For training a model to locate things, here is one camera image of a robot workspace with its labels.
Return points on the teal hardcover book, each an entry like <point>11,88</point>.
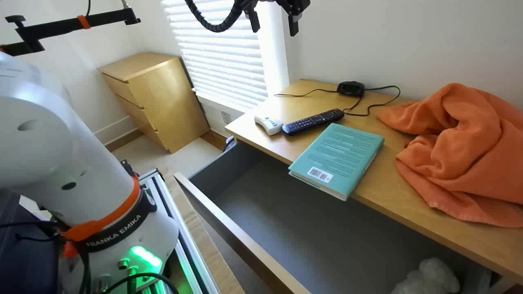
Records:
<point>338,155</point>

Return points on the white fluffy plush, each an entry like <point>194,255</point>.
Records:
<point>431,278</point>

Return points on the light wooden desk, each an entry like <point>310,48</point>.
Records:
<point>393,190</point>

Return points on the black round puck device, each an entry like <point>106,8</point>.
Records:
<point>351,88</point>

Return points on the black remote control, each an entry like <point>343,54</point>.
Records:
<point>313,121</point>

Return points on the orange towel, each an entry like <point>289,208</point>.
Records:
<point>464,147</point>

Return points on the light wooden dresser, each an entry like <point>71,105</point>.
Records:
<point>158,98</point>

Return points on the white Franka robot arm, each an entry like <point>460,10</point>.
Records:
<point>55,136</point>

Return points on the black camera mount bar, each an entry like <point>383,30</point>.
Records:
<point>55,26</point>

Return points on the open grey desk drawer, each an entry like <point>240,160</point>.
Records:
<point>305,229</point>

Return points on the white window frame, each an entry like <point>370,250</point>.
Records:
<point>277,54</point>

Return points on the aluminium frame rail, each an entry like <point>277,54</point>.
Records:
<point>181,234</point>

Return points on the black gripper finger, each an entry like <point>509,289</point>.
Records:
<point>254,17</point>
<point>295,13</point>

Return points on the dark blue object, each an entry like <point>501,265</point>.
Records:
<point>22,262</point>

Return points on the small white device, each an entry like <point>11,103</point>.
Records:
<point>271,124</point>

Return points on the white window blinds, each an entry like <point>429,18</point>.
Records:
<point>230,66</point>

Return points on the orange clip on bar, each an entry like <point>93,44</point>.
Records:
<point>84,21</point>

